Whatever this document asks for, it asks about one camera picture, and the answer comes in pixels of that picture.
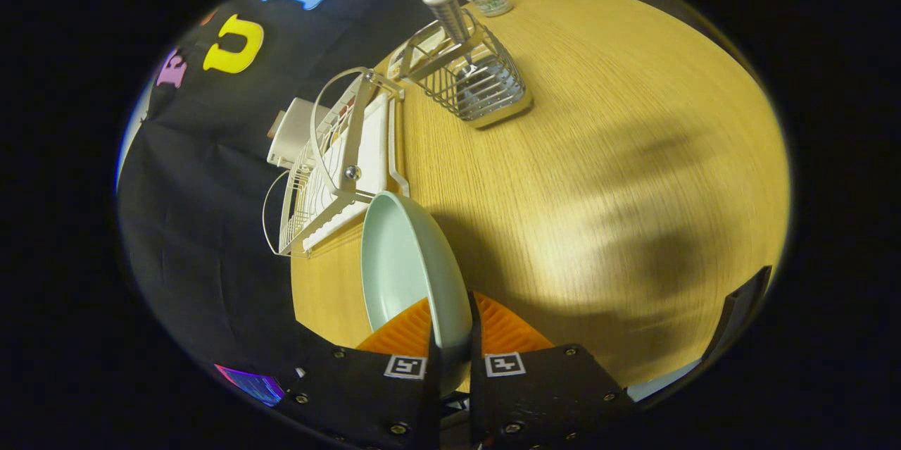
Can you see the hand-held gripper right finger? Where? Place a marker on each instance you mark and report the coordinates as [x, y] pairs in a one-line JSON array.
[[535, 394]]

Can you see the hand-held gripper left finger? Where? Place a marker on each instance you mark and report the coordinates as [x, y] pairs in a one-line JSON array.
[[366, 401]]

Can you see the pale green plate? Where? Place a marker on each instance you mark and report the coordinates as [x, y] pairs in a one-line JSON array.
[[401, 260]]

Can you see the lit monitor screen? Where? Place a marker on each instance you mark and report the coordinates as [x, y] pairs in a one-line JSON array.
[[253, 385]]

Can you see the dark flat panel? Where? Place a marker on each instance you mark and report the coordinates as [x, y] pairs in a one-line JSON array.
[[739, 309]]

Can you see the black backdrop cloth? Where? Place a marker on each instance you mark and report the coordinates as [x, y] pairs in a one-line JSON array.
[[211, 224]]

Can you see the white plastic drip tray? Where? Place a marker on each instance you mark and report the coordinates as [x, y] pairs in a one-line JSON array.
[[380, 147]]

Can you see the white toaster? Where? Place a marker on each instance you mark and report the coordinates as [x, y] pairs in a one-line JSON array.
[[295, 133]]

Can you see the brown toast slice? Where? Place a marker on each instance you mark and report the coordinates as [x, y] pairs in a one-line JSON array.
[[275, 124]]

